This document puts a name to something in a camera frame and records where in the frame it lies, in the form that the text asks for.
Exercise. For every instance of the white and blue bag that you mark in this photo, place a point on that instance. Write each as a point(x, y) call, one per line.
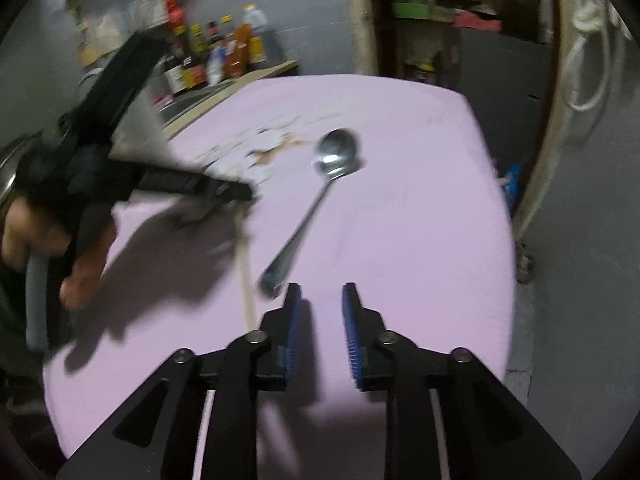
point(216, 65)

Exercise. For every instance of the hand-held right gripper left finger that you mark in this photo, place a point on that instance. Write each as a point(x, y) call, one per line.
point(295, 332)

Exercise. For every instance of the dark soy sauce bottle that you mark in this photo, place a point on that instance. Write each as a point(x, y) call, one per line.
point(175, 72)

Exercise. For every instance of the small yellow cap bottle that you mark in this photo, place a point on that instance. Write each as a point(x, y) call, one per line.
point(196, 37)

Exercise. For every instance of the wooden door frame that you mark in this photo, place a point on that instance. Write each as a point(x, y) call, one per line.
point(357, 20)

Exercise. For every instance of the beige hanging towel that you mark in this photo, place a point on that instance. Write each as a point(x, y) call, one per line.
point(100, 40)

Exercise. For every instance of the white plastic utensil holder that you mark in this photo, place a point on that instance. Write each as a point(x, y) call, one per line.
point(145, 135)

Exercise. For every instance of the clear oil bottle yellow cap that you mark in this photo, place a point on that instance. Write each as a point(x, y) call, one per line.
point(256, 30)

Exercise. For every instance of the red cloth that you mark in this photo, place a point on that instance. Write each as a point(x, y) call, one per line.
point(477, 21)

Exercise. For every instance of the red plastic bag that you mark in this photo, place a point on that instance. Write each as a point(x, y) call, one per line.
point(176, 12)

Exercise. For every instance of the metal spoon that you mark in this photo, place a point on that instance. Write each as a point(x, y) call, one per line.
point(337, 152)

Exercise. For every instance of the steel bowl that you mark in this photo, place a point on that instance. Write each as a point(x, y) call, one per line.
point(15, 170)

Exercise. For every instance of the pink tablecloth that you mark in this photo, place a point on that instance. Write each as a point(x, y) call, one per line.
point(390, 240)

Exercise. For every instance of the white wall box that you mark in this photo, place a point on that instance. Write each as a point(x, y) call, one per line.
point(147, 10)

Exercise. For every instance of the orange sauce bottle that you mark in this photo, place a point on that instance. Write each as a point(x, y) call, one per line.
point(237, 52)

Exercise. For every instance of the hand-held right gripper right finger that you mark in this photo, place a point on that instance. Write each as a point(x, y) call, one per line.
point(350, 337)

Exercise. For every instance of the grey refrigerator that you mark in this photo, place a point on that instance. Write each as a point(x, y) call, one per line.
point(510, 90)

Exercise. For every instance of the black appliance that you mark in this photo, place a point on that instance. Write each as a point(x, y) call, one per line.
point(522, 15)

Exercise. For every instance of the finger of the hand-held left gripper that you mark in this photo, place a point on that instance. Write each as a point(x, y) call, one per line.
point(125, 80)
point(190, 185)

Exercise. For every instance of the small dark sauce bottle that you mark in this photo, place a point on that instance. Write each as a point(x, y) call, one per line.
point(215, 35)

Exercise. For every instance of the person's left hand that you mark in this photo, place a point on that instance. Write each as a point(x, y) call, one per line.
point(30, 235)

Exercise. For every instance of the cream rubber gloves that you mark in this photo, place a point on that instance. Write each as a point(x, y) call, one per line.
point(592, 10)

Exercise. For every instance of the wooden chopstick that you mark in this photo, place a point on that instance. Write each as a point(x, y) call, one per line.
point(246, 270)

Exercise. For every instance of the metal sink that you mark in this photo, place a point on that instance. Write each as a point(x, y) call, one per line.
point(177, 105)

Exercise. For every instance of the green box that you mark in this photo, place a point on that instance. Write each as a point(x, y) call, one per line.
point(412, 11)

